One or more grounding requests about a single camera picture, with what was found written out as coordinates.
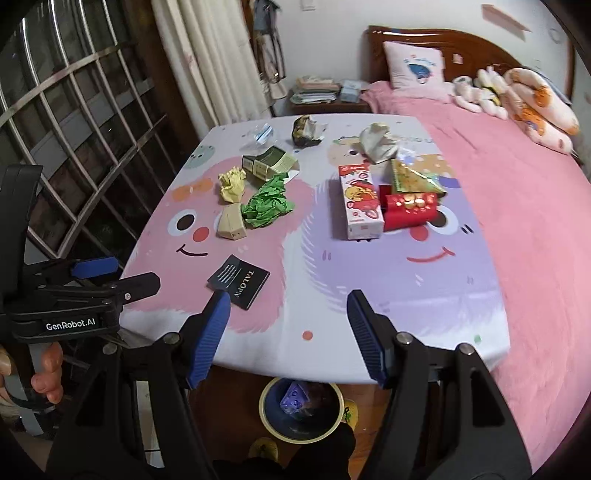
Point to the stack of books and papers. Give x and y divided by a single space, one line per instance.
314 90

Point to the yellow paper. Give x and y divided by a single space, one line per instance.
232 184

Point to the round cream-rimmed bin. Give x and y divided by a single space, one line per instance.
295 428

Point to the clear plastic wrapper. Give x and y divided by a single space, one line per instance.
259 134

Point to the small beige box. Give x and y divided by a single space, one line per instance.
231 224

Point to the pink printed pillow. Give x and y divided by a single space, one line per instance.
415 69

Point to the metal window grille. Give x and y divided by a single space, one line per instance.
83 115

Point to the dark crumpled wrapper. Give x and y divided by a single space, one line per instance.
307 131

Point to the green paper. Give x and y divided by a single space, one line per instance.
268 205

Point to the green gold triangular packet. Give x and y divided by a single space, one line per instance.
413 180

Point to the pink bed blanket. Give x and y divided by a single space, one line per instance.
531 230

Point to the rolled patterned quilt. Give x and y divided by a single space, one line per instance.
540 108

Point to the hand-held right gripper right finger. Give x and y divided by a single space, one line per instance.
367 339

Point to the light blue box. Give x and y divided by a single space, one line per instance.
354 91

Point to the red gold-printed packet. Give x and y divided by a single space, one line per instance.
408 211

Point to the cartoon printed tablecloth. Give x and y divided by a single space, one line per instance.
323 286

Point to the strawberry print carton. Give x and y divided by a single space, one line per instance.
362 205

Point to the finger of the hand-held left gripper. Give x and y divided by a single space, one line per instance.
138 286
94 267

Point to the dark wooden headboard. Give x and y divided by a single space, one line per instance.
475 46

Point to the white wall switch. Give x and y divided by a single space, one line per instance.
308 4

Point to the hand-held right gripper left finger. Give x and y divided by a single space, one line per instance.
210 339

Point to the black printed card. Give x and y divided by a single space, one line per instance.
239 279

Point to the wooden nightstand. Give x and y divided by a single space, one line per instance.
323 108

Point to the grey crumpled paper bag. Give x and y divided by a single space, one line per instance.
378 143

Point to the hanging bag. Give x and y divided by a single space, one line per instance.
270 50

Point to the white curtain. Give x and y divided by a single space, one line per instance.
212 60

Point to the white and yellow plush toy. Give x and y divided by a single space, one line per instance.
491 92

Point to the person's left hand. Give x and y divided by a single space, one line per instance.
47 376

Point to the purple packet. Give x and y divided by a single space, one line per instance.
294 399

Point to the green and white carton box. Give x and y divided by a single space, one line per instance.
268 164

